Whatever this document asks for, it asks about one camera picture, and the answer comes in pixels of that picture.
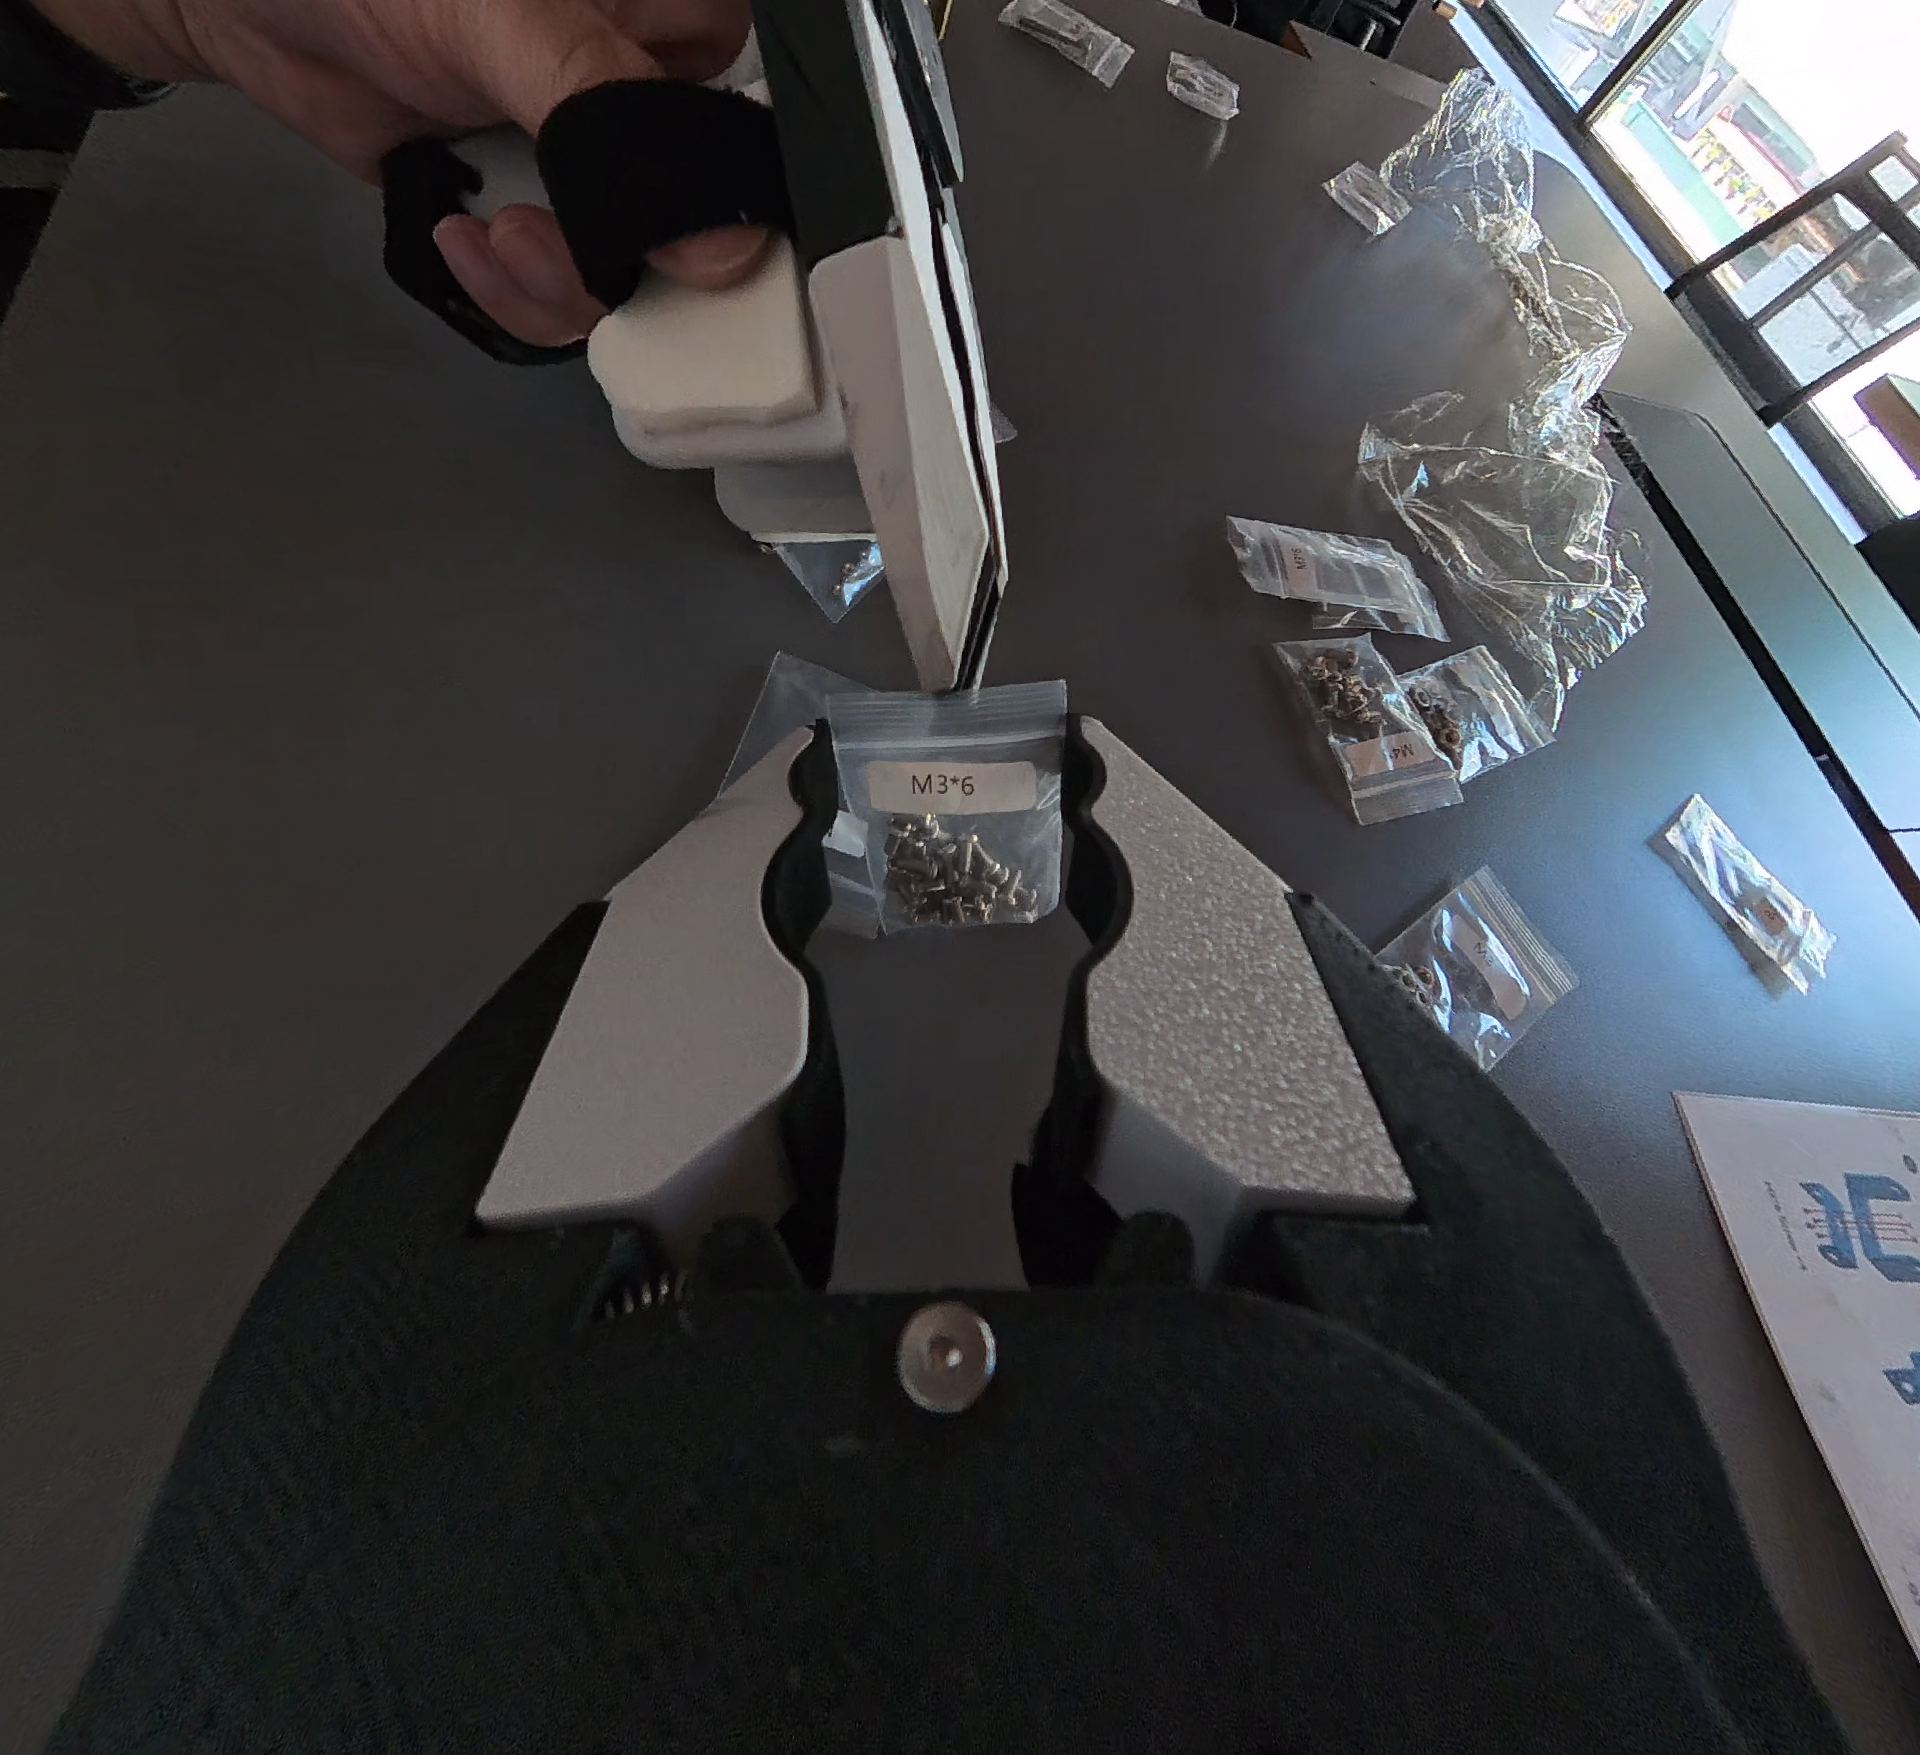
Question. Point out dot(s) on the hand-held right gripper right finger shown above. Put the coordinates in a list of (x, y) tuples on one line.
[(1245, 1033)]

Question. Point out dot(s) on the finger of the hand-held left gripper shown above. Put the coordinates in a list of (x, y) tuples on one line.
[(915, 464), (1002, 509)]

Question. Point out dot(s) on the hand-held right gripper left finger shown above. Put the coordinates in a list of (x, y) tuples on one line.
[(644, 1033)]

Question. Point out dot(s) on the clear bag of silver screws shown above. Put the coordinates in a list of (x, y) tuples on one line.
[(945, 735)]

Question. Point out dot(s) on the dark grey desk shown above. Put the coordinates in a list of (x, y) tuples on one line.
[(375, 735)]

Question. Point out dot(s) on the crumpled clear plastic wrap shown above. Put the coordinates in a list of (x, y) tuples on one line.
[(1516, 525), (1476, 182)]

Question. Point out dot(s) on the white printed instruction sheet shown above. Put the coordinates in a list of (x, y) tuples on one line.
[(1800, 1335)]

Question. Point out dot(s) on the large glass window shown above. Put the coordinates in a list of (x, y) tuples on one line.
[(1725, 1)]

